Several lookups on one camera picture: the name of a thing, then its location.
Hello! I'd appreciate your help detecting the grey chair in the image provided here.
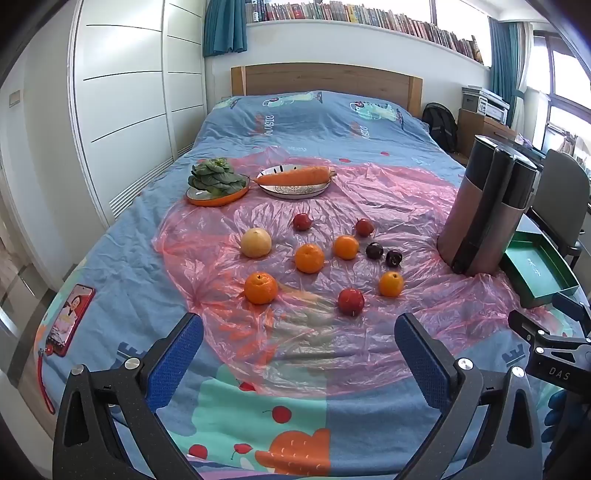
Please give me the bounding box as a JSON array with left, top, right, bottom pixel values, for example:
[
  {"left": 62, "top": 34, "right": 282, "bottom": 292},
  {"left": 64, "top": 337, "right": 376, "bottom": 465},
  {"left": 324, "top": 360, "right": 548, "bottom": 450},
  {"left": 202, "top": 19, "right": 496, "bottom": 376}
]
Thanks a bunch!
[{"left": 526, "top": 148, "right": 591, "bottom": 268}]

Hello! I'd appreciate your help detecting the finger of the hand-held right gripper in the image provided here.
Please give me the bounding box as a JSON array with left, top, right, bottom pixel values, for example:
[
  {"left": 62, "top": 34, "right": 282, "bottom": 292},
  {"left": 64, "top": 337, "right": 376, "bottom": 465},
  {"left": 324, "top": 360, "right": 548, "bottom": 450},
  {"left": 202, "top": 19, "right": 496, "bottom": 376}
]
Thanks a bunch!
[
  {"left": 508, "top": 310, "right": 591, "bottom": 354},
  {"left": 551, "top": 292, "right": 591, "bottom": 324}
]

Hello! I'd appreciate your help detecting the carrot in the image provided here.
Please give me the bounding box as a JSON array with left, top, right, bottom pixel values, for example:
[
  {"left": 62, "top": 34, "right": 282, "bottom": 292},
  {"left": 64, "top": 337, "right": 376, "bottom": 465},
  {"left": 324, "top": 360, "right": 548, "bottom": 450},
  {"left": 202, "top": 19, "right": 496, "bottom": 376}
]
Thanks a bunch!
[{"left": 256, "top": 166, "right": 337, "bottom": 188}]

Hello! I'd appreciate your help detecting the black backpack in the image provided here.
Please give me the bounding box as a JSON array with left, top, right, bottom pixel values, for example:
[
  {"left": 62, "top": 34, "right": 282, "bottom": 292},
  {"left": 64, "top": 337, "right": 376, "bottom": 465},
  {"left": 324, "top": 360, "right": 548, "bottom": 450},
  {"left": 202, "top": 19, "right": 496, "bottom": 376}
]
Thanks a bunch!
[{"left": 421, "top": 102, "right": 459, "bottom": 151}]

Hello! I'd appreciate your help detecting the wooden chest of drawers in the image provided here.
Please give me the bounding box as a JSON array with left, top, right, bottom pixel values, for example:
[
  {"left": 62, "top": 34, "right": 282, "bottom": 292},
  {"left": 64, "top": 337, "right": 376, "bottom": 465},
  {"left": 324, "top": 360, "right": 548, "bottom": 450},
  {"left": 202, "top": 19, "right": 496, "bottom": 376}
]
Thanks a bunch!
[{"left": 457, "top": 108, "right": 518, "bottom": 155}]

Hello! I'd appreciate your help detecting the steel and black kettle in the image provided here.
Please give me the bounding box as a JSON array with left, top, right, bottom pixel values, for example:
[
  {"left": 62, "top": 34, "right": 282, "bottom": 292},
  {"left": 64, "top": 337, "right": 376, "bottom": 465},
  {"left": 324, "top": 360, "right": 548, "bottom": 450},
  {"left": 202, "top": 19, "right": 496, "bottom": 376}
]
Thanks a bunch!
[{"left": 437, "top": 135, "right": 540, "bottom": 278}]

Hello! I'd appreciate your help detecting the bok choy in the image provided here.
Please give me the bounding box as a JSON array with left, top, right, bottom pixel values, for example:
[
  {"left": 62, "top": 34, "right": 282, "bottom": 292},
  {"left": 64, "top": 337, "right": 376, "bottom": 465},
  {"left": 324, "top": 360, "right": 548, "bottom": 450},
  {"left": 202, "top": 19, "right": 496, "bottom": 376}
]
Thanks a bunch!
[{"left": 188, "top": 158, "right": 247, "bottom": 192}]

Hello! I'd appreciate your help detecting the small orange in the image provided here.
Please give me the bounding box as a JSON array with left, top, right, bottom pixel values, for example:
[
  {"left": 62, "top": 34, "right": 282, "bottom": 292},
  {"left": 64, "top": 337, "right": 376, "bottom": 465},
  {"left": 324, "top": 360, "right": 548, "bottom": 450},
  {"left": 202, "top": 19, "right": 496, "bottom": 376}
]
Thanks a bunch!
[{"left": 379, "top": 271, "right": 404, "bottom": 298}]

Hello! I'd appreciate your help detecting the white wardrobe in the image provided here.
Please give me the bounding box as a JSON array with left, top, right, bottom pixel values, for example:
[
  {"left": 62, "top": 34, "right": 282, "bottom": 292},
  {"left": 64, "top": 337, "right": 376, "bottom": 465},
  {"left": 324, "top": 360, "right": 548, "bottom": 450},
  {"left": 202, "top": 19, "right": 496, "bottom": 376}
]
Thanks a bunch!
[{"left": 67, "top": 0, "right": 208, "bottom": 227}]

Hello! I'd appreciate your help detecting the pink plastic sheet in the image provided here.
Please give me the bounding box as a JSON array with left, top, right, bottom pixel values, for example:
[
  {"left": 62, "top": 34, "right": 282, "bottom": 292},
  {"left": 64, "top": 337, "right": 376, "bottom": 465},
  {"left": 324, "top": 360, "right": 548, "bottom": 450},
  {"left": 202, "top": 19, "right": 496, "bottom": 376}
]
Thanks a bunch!
[{"left": 152, "top": 147, "right": 571, "bottom": 398}]

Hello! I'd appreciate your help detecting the window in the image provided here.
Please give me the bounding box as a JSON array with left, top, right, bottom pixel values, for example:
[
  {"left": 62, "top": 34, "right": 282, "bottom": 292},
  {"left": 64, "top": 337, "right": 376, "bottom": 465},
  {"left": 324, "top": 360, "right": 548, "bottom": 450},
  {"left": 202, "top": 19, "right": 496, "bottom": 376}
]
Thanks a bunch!
[{"left": 531, "top": 28, "right": 591, "bottom": 158}]

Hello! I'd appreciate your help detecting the yellow pear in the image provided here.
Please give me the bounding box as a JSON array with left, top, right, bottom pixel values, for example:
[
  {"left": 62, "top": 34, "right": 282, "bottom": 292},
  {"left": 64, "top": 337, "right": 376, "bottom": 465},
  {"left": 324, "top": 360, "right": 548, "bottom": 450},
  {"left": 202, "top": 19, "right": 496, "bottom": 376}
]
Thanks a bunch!
[{"left": 240, "top": 227, "right": 272, "bottom": 258}]

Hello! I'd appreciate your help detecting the person's right hand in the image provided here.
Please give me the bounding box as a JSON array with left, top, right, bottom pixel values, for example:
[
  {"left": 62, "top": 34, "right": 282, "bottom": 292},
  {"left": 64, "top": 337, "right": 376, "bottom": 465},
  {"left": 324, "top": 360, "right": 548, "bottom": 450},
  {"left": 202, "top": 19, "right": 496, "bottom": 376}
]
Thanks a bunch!
[{"left": 544, "top": 390, "right": 571, "bottom": 444}]

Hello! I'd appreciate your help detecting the smartphone in red case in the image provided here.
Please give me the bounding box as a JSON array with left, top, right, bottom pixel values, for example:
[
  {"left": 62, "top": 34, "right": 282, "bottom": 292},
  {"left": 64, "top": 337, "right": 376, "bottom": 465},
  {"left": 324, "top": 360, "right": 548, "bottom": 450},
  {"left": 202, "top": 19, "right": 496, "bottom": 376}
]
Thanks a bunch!
[{"left": 46, "top": 284, "right": 96, "bottom": 357}]

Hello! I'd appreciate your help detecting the teal curtain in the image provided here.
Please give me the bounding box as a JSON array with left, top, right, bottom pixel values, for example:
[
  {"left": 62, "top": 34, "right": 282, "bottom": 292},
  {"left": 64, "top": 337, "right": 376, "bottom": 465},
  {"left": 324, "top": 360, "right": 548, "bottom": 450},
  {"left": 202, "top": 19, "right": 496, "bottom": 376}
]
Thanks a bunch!
[
  {"left": 488, "top": 16, "right": 525, "bottom": 127},
  {"left": 203, "top": 0, "right": 249, "bottom": 58}
]

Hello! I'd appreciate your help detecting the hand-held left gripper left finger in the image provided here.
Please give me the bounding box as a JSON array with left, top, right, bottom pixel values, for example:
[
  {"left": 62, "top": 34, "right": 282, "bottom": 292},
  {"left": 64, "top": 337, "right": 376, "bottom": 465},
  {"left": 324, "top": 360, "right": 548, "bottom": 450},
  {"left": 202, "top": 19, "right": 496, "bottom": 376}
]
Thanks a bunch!
[{"left": 52, "top": 313, "right": 205, "bottom": 480}]

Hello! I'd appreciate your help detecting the red phone lanyard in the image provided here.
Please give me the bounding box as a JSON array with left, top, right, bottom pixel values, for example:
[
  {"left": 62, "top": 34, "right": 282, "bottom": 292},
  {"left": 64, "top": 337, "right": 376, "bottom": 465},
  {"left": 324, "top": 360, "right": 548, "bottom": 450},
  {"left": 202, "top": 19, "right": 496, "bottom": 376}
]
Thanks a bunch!
[{"left": 38, "top": 348, "right": 56, "bottom": 414}]

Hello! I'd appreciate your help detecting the wooden headboard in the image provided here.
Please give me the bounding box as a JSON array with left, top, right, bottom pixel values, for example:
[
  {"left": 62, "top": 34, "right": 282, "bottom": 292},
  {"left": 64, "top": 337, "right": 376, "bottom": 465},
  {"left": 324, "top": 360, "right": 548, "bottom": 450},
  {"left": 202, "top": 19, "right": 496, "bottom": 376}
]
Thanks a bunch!
[{"left": 231, "top": 64, "right": 423, "bottom": 116}]

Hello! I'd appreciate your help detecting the green tray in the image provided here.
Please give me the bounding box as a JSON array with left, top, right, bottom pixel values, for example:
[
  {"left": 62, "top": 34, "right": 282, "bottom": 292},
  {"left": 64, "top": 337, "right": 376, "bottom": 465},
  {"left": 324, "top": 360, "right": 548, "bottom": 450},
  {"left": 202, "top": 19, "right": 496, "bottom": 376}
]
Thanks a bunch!
[{"left": 501, "top": 229, "right": 580, "bottom": 309}]

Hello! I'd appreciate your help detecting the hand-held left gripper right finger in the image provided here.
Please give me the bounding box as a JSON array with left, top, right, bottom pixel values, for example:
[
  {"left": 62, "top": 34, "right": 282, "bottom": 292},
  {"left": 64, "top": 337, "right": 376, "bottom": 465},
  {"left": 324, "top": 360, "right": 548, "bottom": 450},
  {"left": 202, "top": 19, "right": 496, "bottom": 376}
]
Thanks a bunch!
[{"left": 394, "top": 313, "right": 544, "bottom": 480}]

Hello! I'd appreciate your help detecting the row of books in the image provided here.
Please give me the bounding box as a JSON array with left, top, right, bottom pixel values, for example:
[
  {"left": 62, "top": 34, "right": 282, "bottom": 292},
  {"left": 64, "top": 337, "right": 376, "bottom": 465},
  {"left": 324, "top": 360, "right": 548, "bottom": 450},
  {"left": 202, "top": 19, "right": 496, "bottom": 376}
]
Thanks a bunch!
[{"left": 245, "top": 0, "right": 485, "bottom": 64}]

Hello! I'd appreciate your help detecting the white printer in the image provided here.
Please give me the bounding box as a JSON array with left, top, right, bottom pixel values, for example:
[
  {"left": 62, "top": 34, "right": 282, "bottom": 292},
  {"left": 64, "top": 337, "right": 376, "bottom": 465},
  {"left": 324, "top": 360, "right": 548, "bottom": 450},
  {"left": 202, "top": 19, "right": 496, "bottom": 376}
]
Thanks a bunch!
[{"left": 461, "top": 85, "right": 511, "bottom": 123}]

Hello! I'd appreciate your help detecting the white plate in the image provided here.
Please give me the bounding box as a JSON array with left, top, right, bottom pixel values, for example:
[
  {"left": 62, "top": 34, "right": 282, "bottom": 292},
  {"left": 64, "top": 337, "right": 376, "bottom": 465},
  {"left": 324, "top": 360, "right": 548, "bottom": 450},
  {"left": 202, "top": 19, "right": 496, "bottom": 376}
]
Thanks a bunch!
[{"left": 256, "top": 165, "right": 332, "bottom": 200}]

